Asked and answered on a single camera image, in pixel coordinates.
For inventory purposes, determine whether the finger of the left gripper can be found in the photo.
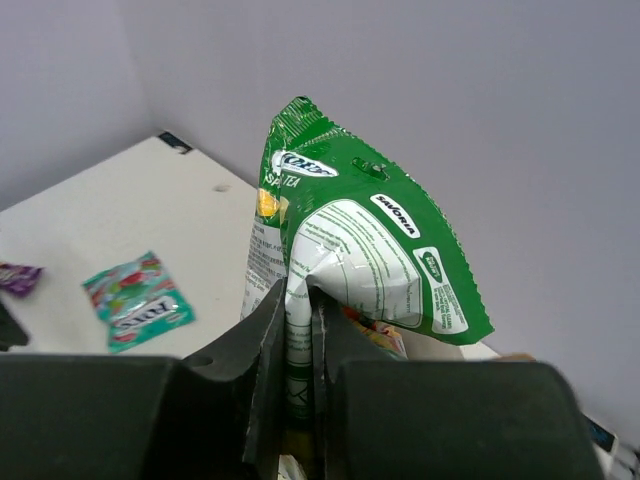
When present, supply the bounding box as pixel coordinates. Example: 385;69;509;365
0;303;29;350

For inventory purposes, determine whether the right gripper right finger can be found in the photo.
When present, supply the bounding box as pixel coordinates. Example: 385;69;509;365
310;289;405;479

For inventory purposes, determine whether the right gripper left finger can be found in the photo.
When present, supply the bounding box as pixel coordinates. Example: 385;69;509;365
183;280;286;479

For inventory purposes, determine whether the purple snack wrapper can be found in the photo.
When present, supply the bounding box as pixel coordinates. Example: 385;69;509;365
0;262;44;298

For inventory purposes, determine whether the green Fox's tea candy bag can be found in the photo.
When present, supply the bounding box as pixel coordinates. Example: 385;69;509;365
242;96;493;429

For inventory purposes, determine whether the teal Fox's candy bag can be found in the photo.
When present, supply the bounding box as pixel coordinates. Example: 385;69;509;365
82;251;196;354

